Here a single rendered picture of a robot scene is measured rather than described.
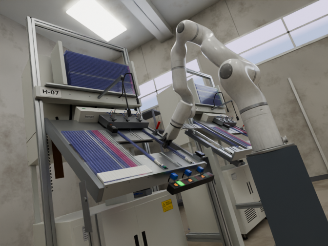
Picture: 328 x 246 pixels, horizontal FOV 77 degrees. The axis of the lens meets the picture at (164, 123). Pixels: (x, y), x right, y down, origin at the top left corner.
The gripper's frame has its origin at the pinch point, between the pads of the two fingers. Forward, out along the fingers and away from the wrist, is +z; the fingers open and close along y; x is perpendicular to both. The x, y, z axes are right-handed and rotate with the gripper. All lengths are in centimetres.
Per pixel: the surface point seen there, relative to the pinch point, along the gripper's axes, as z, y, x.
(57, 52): -23, 44, -79
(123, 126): 2.8, 13.9, -28.2
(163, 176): -2.2, 28.5, 24.5
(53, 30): -33, 41, -99
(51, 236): 48, 61, 1
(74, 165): 4, 60, 1
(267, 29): -161, -371, -131
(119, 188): -2, 53, 23
